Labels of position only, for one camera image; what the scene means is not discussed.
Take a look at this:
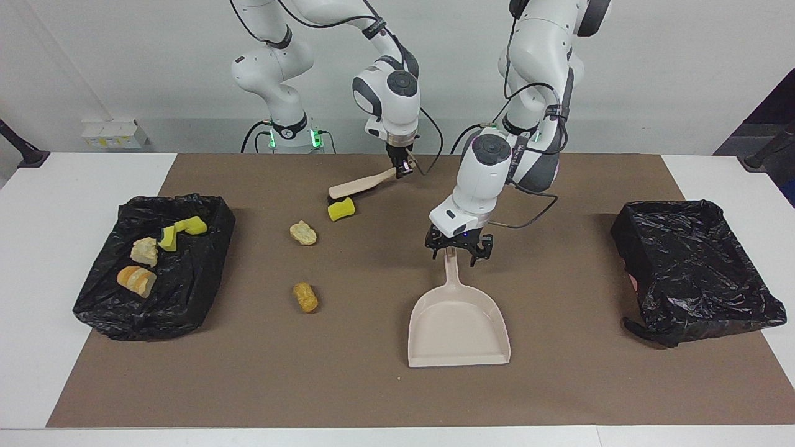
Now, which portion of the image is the beige hand brush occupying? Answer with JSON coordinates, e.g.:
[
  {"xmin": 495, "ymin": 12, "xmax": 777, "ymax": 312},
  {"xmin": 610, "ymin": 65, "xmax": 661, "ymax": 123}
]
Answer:
[{"xmin": 327, "ymin": 166, "xmax": 398, "ymax": 205}]

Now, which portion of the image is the beige plastic dustpan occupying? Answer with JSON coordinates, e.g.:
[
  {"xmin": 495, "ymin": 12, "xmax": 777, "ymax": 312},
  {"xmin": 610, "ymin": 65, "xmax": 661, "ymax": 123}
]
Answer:
[{"xmin": 407, "ymin": 248, "xmax": 511, "ymax": 368}]

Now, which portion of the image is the yellow sponge piece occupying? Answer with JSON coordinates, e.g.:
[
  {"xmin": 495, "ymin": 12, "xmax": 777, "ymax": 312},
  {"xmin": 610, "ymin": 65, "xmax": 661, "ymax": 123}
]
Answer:
[
  {"xmin": 174, "ymin": 216, "xmax": 208, "ymax": 237},
  {"xmin": 327, "ymin": 197, "xmax": 357, "ymax": 222}
]

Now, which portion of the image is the small flaky croissant piece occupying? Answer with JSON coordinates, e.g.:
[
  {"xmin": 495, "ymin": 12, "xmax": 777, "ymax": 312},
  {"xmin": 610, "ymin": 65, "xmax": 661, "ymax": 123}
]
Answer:
[{"xmin": 130, "ymin": 237, "xmax": 159, "ymax": 268}]

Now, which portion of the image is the large striped croissant piece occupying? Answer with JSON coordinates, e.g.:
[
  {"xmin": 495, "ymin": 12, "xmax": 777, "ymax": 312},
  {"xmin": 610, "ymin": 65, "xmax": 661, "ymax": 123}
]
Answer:
[{"xmin": 117, "ymin": 266, "xmax": 157, "ymax": 299}]

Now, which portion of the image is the black bag lined bin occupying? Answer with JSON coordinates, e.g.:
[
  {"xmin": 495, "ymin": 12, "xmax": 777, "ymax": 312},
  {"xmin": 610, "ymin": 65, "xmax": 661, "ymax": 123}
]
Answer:
[
  {"xmin": 73, "ymin": 194, "xmax": 237, "ymax": 341},
  {"xmin": 611, "ymin": 199, "xmax": 788, "ymax": 348}
]

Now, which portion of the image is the pale crumpled chip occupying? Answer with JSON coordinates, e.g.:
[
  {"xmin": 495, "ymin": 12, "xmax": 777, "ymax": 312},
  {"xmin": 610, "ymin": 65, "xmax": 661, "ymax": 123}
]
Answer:
[{"xmin": 289, "ymin": 220, "xmax": 317, "ymax": 246}]

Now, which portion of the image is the brown oval bread roll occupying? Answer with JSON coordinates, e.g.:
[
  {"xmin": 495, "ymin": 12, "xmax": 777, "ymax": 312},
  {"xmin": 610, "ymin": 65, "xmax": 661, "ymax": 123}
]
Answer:
[{"xmin": 293, "ymin": 283, "xmax": 319, "ymax": 314}]

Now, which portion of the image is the brown table mat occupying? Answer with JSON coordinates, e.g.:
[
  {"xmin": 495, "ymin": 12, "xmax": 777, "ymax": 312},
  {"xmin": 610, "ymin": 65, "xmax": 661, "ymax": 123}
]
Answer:
[{"xmin": 47, "ymin": 153, "xmax": 795, "ymax": 428}]

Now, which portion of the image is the black stand leg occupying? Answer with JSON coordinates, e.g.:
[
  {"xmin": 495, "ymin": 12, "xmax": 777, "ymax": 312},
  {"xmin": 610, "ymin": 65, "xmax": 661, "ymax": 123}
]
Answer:
[
  {"xmin": 739, "ymin": 121, "xmax": 795, "ymax": 171},
  {"xmin": 0, "ymin": 118, "xmax": 50, "ymax": 168}
]

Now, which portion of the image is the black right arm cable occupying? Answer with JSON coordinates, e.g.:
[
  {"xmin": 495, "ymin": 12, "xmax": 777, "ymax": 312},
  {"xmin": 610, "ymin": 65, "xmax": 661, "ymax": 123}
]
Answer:
[{"xmin": 230, "ymin": 0, "xmax": 444, "ymax": 174}]

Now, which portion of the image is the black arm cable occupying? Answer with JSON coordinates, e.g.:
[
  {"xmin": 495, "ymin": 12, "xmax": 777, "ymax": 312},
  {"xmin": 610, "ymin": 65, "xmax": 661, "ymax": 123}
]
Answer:
[
  {"xmin": 230, "ymin": 0, "xmax": 444, "ymax": 174},
  {"xmin": 494, "ymin": 0, "xmax": 560, "ymax": 229}
]

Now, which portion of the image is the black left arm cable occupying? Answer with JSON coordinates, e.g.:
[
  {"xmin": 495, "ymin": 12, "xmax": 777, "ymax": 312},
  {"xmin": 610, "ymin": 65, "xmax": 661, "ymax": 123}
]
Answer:
[{"xmin": 494, "ymin": 0, "xmax": 560, "ymax": 229}]

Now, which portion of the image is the white wall socket box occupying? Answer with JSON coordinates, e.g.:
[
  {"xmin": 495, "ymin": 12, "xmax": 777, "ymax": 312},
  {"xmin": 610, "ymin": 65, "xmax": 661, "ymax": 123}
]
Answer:
[{"xmin": 82, "ymin": 119, "xmax": 150, "ymax": 150}]

